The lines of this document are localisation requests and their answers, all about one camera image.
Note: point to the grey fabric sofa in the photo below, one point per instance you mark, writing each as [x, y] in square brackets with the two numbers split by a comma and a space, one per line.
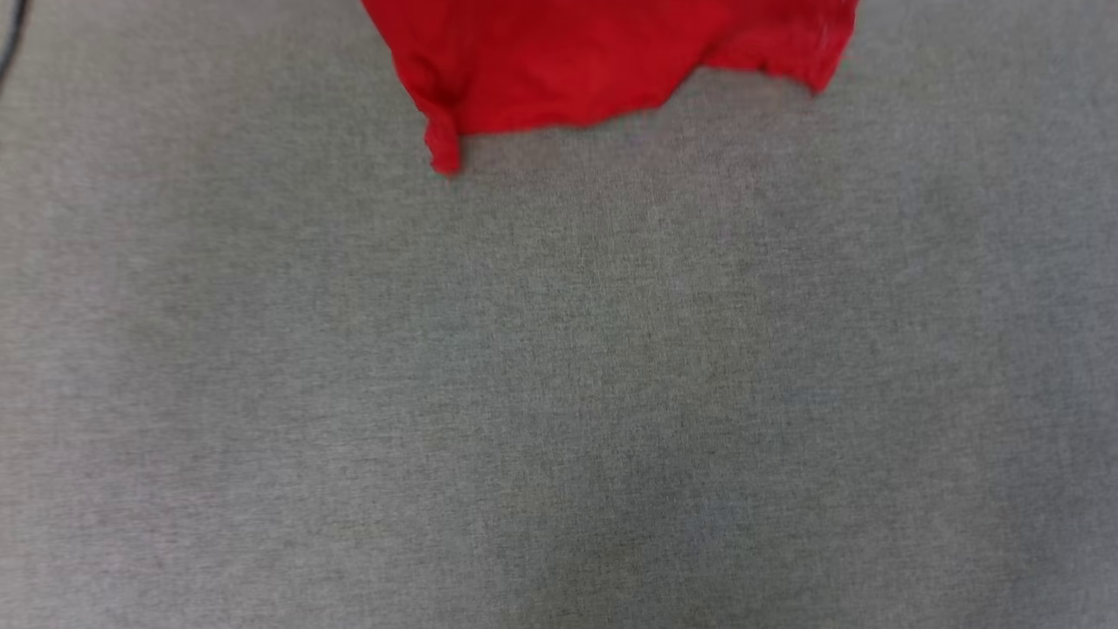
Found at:
[524, 393]

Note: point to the red and white shirt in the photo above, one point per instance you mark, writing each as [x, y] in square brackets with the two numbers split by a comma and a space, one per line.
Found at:
[568, 61]

